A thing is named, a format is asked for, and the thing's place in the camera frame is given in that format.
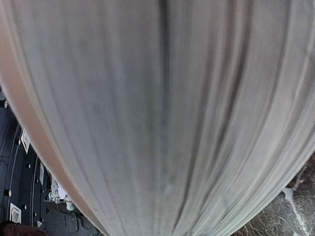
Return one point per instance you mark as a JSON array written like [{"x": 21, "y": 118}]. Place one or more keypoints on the orange Treehouse book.
[{"x": 164, "y": 117}]

